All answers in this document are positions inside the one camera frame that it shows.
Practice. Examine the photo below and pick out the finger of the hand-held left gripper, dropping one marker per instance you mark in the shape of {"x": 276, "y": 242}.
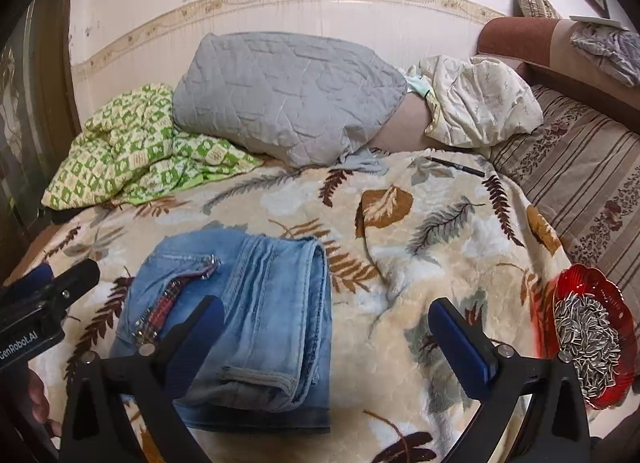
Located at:
{"x": 34, "y": 276}
{"x": 75, "y": 277}

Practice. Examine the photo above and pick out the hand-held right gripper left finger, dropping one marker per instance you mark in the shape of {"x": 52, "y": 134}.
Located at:
{"x": 200, "y": 338}

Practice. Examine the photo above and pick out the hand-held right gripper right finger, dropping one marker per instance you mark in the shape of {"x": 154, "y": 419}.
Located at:
{"x": 460, "y": 343}

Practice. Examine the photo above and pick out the light blue denim pants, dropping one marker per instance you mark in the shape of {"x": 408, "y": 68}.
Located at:
{"x": 270, "y": 313}

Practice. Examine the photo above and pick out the person's left hand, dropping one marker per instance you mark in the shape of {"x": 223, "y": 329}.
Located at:
{"x": 39, "y": 400}

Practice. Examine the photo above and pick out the cream leaf-print fleece blanket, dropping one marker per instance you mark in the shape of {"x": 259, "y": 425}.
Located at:
{"x": 425, "y": 253}

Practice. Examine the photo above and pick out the pile of sunflower seeds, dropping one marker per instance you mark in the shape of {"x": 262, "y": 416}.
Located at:
{"x": 585, "y": 343}

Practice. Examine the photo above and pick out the green patterned blanket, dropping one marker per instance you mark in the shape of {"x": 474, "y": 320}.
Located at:
{"x": 140, "y": 143}

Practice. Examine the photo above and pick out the red glass dish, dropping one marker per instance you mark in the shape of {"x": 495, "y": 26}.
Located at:
{"x": 607, "y": 288}

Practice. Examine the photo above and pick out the dark wooden door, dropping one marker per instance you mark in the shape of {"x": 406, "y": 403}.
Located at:
{"x": 30, "y": 118}

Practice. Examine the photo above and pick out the black pen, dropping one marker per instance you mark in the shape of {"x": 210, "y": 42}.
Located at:
{"x": 455, "y": 165}

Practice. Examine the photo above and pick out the striped brown sofa cover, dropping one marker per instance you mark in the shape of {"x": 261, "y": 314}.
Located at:
{"x": 585, "y": 178}

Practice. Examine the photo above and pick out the pink pillow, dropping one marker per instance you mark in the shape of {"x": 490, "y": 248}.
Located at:
{"x": 400, "y": 125}

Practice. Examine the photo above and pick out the cream floral pillow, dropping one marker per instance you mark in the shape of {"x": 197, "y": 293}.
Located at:
{"x": 480, "y": 98}

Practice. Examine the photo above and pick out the grey quilted pillow cover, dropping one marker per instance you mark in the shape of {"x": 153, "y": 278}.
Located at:
{"x": 290, "y": 88}

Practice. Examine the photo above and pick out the brown sofa armrest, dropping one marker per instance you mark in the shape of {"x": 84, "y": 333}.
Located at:
{"x": 530, "y": 43}

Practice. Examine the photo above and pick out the grey crumpled cloth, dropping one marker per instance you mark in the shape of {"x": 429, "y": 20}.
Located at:
{"x": 607, "y": 50}

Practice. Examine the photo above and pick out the white paper sheet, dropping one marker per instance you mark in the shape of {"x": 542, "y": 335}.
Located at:
{"x": 595, "y": 21}

